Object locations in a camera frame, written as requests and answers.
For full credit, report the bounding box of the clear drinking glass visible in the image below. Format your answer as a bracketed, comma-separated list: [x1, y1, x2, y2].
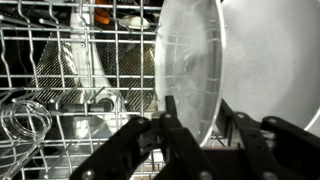
[0, 100, 52, 180]

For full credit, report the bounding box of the wire dishwasher rack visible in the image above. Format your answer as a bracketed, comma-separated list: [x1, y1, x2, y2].
[0, 0, 164, 180]

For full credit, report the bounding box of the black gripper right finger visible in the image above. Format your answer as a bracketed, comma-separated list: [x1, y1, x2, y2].
[218, 102, 320, 180]

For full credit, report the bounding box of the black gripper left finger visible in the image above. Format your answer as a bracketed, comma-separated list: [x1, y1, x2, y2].
[70, 95, 214, 180]

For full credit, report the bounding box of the white plate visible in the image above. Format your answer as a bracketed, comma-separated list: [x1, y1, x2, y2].
[222, 0, 320, 131]
[155, 0, 225, 145]

